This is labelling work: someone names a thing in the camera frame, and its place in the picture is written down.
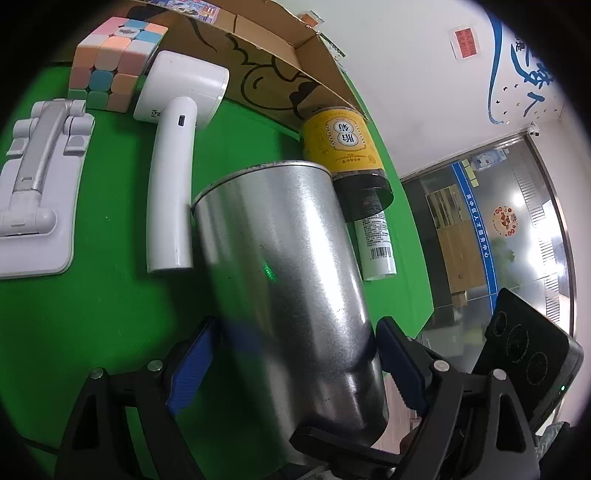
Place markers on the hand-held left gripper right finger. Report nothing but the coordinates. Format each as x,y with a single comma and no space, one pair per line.
401,364

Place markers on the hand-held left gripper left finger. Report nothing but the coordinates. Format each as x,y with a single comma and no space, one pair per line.
194,369

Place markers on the white bottle with black cap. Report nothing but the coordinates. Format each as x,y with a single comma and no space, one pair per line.
376,244

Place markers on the silver metal can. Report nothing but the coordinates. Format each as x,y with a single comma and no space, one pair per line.
286,286

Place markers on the white handheld fan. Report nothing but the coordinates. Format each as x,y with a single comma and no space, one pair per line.
171,184

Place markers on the yellow jar with black lid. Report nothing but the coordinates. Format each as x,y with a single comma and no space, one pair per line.
341,143

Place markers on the white phone stand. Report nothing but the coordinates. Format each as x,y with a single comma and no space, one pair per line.
41,184

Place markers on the brown cardboard box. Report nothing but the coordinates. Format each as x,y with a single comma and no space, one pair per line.
217,55

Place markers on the pastel puzzle cube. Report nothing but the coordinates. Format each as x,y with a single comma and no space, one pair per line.
115,55

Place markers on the colourful printed box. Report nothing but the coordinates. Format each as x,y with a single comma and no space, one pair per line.
194,9

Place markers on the glass door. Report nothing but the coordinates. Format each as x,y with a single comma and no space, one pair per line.
485,221

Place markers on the small white box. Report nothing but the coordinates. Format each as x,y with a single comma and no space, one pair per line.
333,48

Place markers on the blue wall decal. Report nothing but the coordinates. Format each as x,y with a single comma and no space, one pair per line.
497,41

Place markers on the red wall sign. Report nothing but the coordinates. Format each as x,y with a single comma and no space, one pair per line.
464,42

